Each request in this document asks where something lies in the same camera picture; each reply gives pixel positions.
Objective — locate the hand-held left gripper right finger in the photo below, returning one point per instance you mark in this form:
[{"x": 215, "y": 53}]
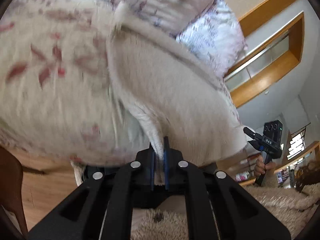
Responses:
[{"x": 166, "y": 170}]

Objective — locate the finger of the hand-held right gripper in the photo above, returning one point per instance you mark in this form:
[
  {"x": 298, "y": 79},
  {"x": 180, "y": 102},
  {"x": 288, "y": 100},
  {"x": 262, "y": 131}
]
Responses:
[
  {"x": 249, "y": 131},
  {"x": 253, "y": 145}
]

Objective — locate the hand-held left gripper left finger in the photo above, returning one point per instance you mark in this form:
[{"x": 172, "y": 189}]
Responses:
[{"x": 152, "y": 170}]

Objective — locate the white fleece garment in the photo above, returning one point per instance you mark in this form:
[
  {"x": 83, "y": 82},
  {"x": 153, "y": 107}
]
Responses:
[{"x": 175, "y": 92}]

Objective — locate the person's right forearm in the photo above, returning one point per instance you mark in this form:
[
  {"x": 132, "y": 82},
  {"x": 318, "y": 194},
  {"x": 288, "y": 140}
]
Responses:
[{"x": 270, "y": 178}]

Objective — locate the person's right hand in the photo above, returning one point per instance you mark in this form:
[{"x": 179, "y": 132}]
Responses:
[{"x": 261, "y": 166}]

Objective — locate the wooden handrail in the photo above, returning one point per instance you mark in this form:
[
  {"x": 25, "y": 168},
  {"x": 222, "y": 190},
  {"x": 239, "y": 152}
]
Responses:
[{"x": 306, "y": 150}]

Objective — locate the person's dark curly hair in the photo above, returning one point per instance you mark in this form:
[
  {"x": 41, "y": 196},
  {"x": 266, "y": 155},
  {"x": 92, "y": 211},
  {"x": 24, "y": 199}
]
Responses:
[{"x": 308, "y": 175}]

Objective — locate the person's beige fleece clothing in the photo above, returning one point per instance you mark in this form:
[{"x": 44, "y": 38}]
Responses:
[{"x": 275, "y": 200}]

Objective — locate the floral white blanket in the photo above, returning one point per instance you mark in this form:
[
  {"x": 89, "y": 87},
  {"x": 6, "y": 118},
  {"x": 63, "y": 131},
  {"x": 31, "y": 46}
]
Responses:
[{"x": 50, "y": 92}]

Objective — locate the brown wooden chair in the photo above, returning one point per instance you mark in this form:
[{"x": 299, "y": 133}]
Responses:
[{"x": 12, "y": 180}]

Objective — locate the wooden window frame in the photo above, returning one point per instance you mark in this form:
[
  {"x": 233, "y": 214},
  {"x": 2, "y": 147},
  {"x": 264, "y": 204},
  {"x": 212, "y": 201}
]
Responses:
[{"x": 296, "y": 42}]

